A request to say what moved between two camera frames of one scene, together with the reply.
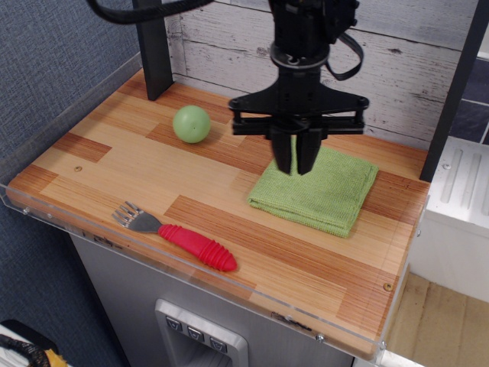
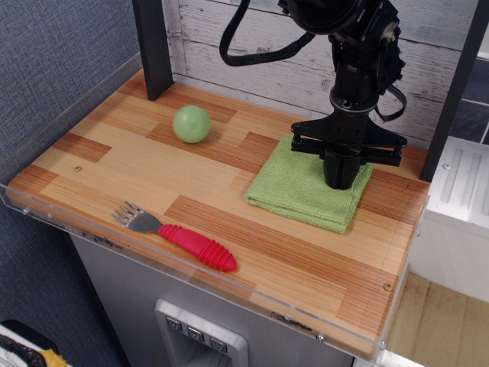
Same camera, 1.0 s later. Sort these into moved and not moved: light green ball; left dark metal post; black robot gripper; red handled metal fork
Moved: black robot gripper
Not moved: left dark metal post; red handled metal fork; light green ball
